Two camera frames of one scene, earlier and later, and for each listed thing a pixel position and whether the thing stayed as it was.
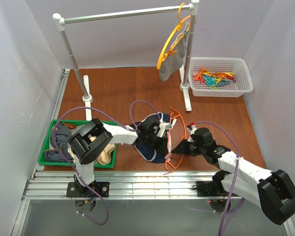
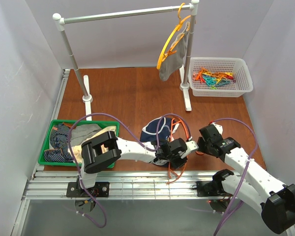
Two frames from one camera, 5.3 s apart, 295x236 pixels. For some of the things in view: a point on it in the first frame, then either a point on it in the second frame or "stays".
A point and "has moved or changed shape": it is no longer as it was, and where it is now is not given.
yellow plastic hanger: x=172 y=34 stays
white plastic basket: x=219 y=77 stays
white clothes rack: x=60 y=23 stays
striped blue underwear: x=63 y=134 stays
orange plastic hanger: x=167 y=163 has moved or changed shape
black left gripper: x=160 y=143 -> x=162 y=152
